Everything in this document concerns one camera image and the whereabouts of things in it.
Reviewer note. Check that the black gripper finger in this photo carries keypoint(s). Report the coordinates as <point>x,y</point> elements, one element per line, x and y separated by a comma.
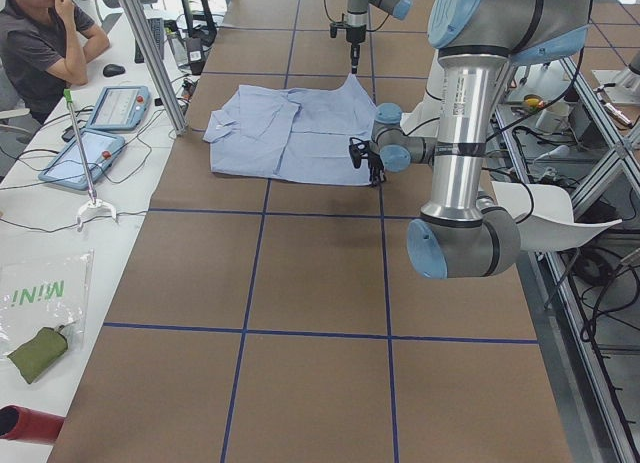
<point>373,182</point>
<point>354,57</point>

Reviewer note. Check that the light blue striped shirt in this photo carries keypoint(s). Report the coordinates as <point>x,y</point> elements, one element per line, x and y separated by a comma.
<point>298,135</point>

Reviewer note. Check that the grey aluminium frame post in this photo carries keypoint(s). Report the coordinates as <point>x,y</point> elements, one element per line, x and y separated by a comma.
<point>155,64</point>

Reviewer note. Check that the blue teach pendant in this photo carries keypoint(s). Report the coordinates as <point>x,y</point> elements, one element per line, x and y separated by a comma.
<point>67,169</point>
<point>119,108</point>

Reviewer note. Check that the blue teach pendant far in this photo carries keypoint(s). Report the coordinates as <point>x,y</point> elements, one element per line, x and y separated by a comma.
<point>119,108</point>

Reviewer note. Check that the white mug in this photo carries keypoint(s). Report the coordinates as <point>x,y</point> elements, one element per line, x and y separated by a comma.
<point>553,118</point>

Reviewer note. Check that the white paper sheet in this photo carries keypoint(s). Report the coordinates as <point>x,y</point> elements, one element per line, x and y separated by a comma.
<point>551,226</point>

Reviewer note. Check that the black computer mouse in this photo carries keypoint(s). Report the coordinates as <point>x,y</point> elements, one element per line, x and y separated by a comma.
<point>112,70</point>

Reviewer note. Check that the seated person grey shirt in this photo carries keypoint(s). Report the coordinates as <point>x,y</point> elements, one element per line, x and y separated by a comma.
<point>46,46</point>

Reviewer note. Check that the clear plastic bag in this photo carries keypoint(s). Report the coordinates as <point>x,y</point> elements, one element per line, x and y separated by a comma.
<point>43,292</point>

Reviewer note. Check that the red cylinder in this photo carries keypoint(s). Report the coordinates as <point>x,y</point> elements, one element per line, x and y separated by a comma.
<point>29,426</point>

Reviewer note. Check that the green cloth pouch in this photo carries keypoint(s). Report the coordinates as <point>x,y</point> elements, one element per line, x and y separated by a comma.
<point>35,356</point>

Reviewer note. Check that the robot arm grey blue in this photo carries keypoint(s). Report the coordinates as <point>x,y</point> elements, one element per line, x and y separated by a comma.
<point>461,231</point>
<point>398,9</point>

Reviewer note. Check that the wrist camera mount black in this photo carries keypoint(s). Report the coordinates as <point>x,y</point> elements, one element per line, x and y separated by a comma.
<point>335,27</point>
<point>358,151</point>

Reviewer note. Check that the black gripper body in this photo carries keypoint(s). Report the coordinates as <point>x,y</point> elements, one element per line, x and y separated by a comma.
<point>354,38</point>
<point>374,163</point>

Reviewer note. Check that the reacher grabber stick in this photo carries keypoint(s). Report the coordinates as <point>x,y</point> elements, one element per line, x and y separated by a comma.
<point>94,203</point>

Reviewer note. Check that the blue teach pendant near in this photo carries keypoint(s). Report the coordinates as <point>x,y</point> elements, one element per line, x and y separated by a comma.
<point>67,169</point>

